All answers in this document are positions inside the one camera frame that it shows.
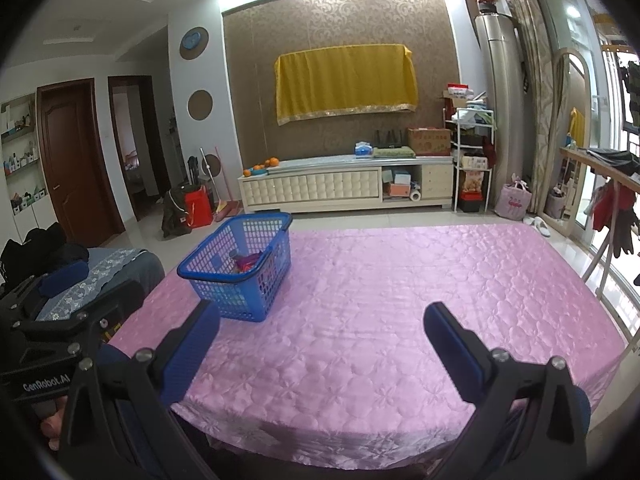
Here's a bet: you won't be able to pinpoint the red bag on floor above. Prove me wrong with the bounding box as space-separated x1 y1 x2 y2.
184 185 214 229

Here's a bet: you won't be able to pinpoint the blue plastic basket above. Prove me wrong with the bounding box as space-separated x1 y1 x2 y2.
177 211 293 322

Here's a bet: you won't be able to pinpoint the person's left hand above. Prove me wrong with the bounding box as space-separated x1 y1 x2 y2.
40 396 67 451

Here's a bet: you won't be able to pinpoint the dark wooden door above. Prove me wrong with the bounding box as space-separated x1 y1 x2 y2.
36 79 124 247

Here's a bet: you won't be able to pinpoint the white tv cabinet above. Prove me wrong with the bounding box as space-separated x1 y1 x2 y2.
239 155 454 214

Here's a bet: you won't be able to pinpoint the grey sofa with cover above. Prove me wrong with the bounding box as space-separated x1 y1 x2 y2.
36 248 165 322

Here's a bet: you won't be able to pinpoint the purple snack packet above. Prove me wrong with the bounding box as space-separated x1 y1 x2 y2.
234 252 262 273

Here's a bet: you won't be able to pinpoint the patterned beige curtain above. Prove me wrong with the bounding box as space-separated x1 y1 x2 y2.
506 0 554 212

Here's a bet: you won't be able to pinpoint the yellow cloth tv cover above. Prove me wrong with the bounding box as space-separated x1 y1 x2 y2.
273 44 419 126

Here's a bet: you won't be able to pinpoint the oranges on blue plate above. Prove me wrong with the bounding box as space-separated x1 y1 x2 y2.
243 157 280 178

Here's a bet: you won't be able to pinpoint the pink tote bag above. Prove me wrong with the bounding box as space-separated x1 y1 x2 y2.
495 180 532 221

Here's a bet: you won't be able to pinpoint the pink quilted tablecloth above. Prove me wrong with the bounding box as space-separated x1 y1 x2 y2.
106 223 626 470

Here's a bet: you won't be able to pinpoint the silver standing air conditioner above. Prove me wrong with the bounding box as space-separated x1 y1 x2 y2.
475 13 524 205

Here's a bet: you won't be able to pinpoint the white metal shelf rack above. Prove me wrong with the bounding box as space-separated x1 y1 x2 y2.
445 104 496 212

